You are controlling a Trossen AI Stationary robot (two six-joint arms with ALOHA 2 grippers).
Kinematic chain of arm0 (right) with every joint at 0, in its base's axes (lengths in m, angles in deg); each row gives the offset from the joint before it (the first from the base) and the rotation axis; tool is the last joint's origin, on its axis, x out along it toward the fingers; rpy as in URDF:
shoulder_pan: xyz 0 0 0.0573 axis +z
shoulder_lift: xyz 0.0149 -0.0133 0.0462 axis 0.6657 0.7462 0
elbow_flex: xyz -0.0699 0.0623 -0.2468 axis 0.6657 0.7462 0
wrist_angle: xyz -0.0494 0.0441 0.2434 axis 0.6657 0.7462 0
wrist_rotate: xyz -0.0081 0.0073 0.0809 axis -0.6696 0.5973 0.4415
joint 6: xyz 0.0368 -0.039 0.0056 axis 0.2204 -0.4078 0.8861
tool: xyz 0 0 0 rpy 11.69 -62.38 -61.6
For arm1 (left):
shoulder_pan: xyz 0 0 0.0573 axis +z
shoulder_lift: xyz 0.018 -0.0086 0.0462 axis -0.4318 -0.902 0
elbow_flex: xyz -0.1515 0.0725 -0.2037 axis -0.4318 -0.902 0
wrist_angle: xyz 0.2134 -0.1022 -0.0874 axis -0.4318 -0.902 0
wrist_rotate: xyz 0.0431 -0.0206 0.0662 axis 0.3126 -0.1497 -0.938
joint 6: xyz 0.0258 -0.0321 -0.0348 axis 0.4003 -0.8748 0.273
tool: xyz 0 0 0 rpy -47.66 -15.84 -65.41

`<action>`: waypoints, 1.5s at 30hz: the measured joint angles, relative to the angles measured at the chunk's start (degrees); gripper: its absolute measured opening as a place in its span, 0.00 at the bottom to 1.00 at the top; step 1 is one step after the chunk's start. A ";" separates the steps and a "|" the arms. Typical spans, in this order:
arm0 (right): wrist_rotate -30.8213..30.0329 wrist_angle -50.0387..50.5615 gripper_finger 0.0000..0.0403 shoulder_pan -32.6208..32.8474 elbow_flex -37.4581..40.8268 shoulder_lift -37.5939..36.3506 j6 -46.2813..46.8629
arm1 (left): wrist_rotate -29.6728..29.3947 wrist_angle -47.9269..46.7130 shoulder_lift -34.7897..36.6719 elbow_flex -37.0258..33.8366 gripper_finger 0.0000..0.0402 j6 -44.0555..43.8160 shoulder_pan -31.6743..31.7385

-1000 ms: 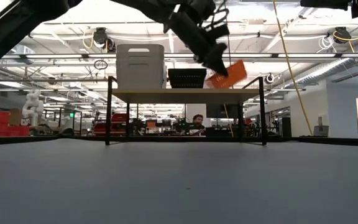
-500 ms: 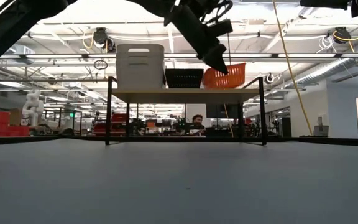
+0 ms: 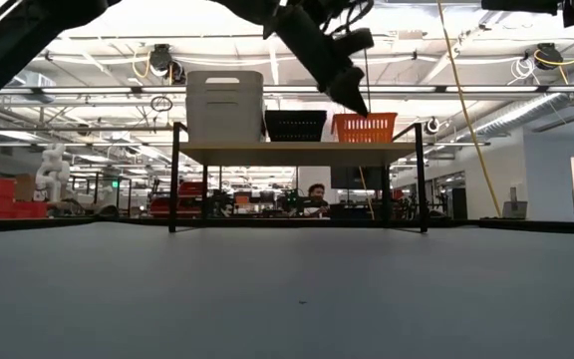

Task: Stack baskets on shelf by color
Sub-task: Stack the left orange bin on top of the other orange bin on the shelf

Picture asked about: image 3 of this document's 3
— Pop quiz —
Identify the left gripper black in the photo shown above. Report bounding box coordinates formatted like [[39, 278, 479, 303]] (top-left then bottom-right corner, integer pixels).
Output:
[[271, 0, 371, 119]]

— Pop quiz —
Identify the wooden shelf with black legs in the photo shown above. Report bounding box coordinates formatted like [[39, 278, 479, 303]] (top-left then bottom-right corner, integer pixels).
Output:
[[168, 122, 429, 234]]

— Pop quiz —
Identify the long ceiling light strip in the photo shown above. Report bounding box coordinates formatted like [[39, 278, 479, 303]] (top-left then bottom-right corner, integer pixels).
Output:
[[0, 85, 574, 96]]

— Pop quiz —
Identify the person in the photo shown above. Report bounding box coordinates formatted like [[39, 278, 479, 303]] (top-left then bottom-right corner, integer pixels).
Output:
[[305, 182, 333, 219]]

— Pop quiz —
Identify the red tool cabinet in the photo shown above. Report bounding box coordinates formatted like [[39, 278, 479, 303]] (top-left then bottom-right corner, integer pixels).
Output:
[[149, 181, 203, 218]]

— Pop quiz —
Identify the grey floor device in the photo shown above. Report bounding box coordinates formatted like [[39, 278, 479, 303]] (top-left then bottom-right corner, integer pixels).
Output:
[[501, 186, 528, 219]]

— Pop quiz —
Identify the grey-blue table mat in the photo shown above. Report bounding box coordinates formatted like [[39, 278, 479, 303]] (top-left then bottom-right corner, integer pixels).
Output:
[[0, 221, 574, 359]]

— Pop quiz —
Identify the cardboard box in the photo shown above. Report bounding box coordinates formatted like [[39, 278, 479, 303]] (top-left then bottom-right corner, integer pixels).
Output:
[[15, 174, 38, 203]]

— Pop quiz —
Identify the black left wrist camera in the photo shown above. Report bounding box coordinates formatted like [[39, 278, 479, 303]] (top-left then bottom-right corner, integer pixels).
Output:
[[334, 28, 376, 57]]

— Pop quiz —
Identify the dark wall screen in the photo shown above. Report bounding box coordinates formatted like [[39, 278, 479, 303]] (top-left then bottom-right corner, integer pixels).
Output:
[[330, 166, 393, 190]]

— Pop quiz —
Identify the yellow hanging cable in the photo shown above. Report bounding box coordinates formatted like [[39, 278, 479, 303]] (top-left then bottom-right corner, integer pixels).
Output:
[[435, 0, 503, 219]]

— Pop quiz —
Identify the white coiled ceiling cable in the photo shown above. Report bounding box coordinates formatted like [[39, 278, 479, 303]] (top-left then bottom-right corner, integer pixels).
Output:
[[508, 57, 537, 84]]

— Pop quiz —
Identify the black rig frame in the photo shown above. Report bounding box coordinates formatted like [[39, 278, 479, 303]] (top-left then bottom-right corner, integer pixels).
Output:
[[0, 214, 574, 235]]

